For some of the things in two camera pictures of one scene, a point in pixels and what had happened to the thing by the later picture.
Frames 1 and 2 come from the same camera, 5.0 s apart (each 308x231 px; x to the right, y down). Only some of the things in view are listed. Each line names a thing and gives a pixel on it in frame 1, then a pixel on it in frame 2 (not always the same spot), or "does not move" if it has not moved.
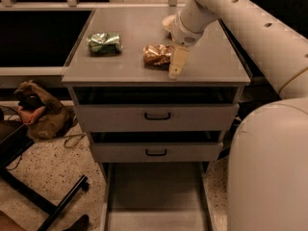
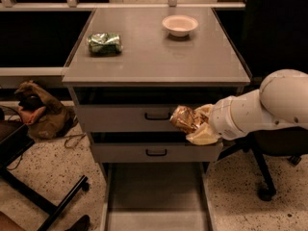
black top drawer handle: [157, 118] does not move
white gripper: [182, 33] -> [222, 116]
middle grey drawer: [157, 146] does not move
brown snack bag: [158, 56] -> [185, 118]
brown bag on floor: [41, 113] does not move
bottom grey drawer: [155, 196] does not move
